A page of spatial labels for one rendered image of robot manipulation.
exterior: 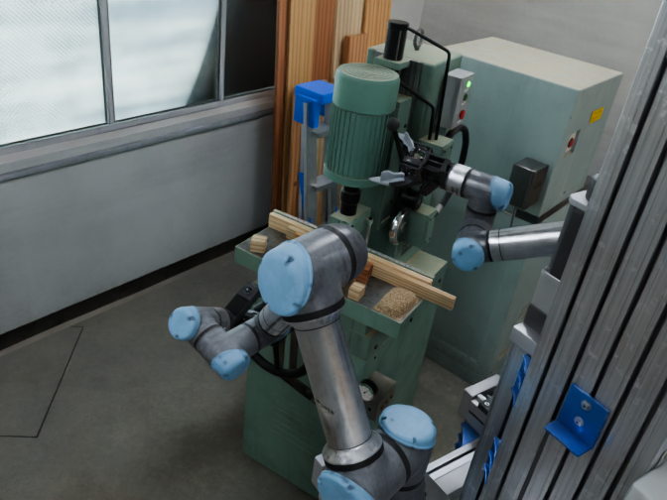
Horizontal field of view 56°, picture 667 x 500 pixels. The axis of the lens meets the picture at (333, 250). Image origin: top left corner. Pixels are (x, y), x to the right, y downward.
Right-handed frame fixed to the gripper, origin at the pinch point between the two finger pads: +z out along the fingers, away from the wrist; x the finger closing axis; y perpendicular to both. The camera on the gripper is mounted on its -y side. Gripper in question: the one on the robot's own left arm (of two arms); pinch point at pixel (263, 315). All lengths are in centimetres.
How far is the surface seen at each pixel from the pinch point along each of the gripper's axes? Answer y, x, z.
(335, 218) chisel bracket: -31.1, -1.0, 22.7
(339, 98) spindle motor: -61, -3, 1
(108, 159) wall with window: -19, -129, 57
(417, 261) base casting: -27, 13, 69
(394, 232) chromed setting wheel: -34, 13, 35
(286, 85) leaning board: -83, -99, 121
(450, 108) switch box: -74, 16, 34
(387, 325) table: -8.2, 26.2, 22.7
